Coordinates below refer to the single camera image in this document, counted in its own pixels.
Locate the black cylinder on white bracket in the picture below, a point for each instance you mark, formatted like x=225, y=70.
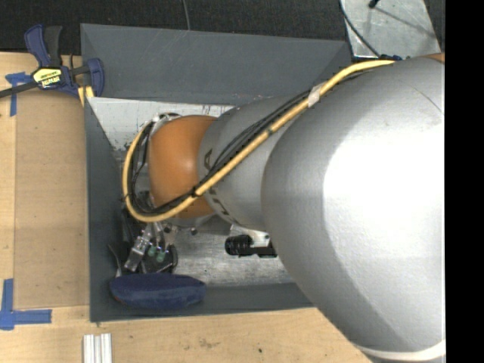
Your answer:
x=239, y=245

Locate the black sunglasses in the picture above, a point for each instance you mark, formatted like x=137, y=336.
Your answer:
x=169, y=260

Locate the dark blue cloth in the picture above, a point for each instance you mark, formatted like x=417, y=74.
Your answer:
x=159, y=290

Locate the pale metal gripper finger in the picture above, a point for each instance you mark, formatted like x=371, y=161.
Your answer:
x=135, y=255

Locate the pale wood flat board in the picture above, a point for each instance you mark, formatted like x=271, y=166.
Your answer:
x=51, y=202

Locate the grey metal bin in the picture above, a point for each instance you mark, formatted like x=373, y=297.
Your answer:
x=211, y=66

